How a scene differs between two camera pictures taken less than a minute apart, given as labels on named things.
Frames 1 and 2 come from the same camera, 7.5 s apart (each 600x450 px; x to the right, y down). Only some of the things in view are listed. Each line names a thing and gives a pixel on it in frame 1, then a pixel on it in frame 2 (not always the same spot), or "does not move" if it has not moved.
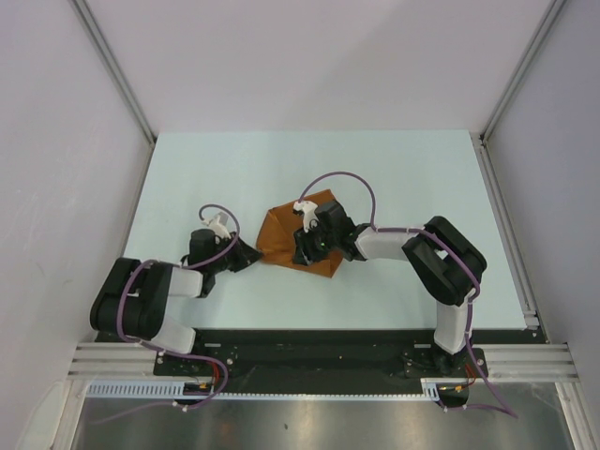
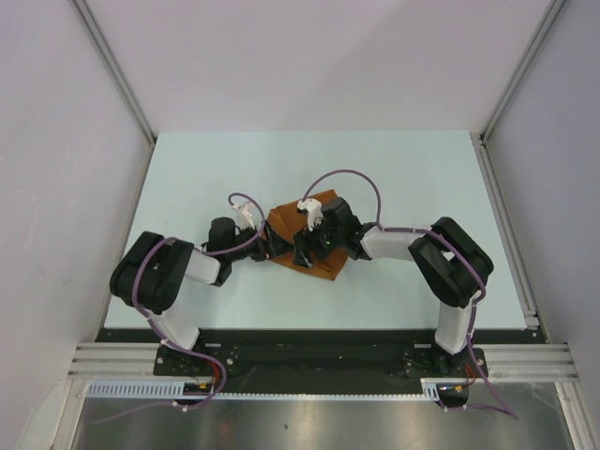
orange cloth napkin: x=275 y=243 does not move
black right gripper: x=305 y=252 does not move
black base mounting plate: x=329 y=361 does not move
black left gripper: x=245 y=255 to x=270 y=247
